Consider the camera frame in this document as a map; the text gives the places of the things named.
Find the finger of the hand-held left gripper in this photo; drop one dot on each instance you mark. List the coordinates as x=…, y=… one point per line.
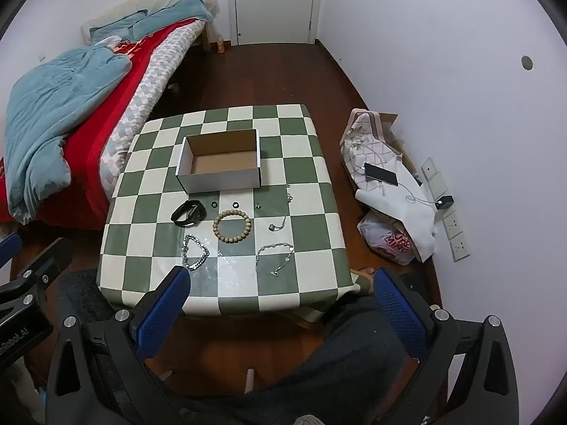
x=53, y=256
x=9, y=248

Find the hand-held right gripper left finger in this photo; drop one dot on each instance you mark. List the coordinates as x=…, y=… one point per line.
x=164, y=314

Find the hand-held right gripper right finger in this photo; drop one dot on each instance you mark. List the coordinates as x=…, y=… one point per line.
x=398, y=318

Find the black wristband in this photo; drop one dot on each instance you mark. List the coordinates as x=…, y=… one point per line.
x=177, y=219

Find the white cardboard box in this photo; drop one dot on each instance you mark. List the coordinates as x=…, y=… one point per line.
x=221, y=181

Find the person's foot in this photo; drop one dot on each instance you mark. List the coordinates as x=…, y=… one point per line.
x=361, y=281

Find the white plastic bag red print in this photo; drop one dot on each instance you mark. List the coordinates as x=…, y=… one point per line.
x=390, y=241

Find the green checkered tablecloth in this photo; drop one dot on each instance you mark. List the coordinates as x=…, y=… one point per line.
x=305, y=248

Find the black charger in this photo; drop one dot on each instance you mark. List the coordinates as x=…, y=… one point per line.
x=444, y=202

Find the large blue blanket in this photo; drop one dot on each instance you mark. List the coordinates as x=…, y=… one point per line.
x=48, y=110

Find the black smartphone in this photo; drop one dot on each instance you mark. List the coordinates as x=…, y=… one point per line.
x=381, y=174

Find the red blanket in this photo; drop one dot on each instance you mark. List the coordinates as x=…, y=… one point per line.
x=115, y=97

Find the quilted pink tote bag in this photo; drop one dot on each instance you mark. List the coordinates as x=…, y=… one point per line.
x=363, y=135

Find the brown cardboard box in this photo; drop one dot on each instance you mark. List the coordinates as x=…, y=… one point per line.
x=392, y=121

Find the beige bed headboard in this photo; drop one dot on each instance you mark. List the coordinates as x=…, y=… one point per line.
x=133, y=2

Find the small orange bottle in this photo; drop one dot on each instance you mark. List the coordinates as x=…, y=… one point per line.
x=220, y=44

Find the blue folded blanket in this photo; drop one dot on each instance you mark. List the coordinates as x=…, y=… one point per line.
x=177, y=13

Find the white door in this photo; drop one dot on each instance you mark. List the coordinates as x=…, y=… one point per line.
x=274, y=0

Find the white wall socket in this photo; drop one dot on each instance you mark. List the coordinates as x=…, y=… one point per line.
x=438, y=184
x=452, y=225
x=460, y=248
x=429, y=168

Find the round wall cap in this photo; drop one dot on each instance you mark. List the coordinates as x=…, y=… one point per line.
x=526, y=63

